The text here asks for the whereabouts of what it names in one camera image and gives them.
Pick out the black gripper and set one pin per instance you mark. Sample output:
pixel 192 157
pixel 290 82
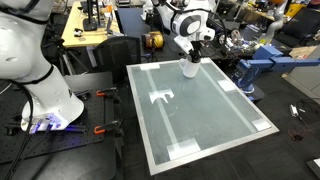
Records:
pixel 196 47

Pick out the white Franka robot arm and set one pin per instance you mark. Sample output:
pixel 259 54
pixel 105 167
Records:
pixel 33 83

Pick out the grey background robot arm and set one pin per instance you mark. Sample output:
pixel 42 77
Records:
pixel 275 23

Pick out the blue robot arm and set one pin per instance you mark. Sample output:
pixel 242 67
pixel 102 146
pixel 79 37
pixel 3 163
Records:
pixel 266 63

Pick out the white ceramic mug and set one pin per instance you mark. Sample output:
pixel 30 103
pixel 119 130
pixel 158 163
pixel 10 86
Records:
pixel 189 70

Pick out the yellow and black drum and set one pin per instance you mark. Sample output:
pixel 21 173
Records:
pixel 155 40

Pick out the black mesh office chair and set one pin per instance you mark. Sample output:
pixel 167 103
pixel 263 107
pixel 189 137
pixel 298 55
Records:
pixel 116 56

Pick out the brown cardboard box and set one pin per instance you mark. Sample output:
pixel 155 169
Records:
pixel 301 52

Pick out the yellow box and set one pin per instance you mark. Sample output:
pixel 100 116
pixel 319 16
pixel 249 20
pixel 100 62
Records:
pixel 295 9

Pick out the white power adapter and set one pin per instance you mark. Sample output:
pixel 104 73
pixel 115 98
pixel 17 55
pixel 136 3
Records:
pixel 293 110

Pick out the black monitor stand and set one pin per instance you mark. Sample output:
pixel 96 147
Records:
pixel 90 21

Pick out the light wooden desk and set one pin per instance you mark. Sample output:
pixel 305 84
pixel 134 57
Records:
pixel 73 36

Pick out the black perforated breadboard platform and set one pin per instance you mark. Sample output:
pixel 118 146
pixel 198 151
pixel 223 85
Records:
pixel 50 146

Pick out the black camera tripod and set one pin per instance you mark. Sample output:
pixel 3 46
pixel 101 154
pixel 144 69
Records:
pixel 63 56

